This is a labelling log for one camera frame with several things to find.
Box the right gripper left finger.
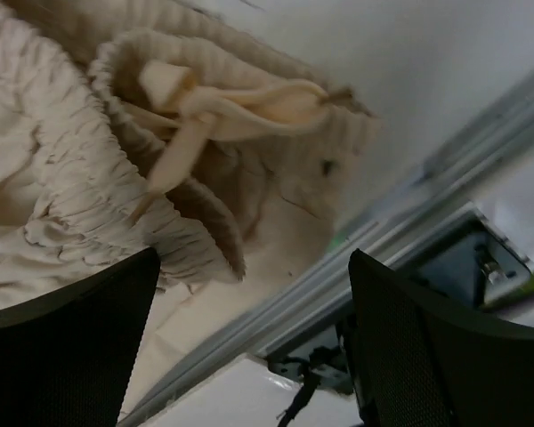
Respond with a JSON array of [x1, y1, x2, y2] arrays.
[[0, 248, 160, 426]]

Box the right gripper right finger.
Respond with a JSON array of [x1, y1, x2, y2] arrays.
[[348, 251, 534, 426]]

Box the beige trousers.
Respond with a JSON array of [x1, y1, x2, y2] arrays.
[[0, 1, 377, 415]]

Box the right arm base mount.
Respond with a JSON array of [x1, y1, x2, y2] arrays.
[[266, 208, 534, 427]]

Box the aluminium front rail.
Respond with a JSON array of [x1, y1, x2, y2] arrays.
[[124, 71, 534, 426]]

